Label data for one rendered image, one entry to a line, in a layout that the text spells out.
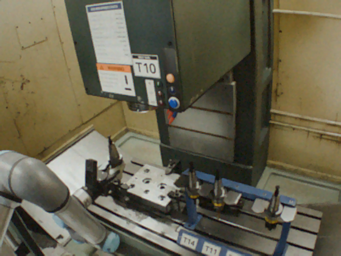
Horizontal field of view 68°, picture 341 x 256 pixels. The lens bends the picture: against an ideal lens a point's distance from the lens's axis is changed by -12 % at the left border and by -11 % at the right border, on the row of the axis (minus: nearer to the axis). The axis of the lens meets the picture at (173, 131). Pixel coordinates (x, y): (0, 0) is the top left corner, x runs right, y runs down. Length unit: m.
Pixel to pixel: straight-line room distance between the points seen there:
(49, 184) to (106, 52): 0.46
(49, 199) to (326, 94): 1.56
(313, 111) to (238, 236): 0.94
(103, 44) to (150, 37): 0.20
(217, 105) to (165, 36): 0.84
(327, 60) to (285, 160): 0.80
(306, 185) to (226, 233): 0.93
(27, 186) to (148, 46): 0.50
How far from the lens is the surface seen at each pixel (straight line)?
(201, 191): 1.11
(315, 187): 2.13
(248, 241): 1.34
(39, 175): 0.75
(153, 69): 0.85
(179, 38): 0.79
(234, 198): 1.08
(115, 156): 1.14
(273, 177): 2.15
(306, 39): 1.72
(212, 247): 1.26
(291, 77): 1.80
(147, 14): 0.81
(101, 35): 0.95
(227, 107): 1.54
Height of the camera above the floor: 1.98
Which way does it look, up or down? 31 degrees down
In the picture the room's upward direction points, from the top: 7 degrees counter-clockwise
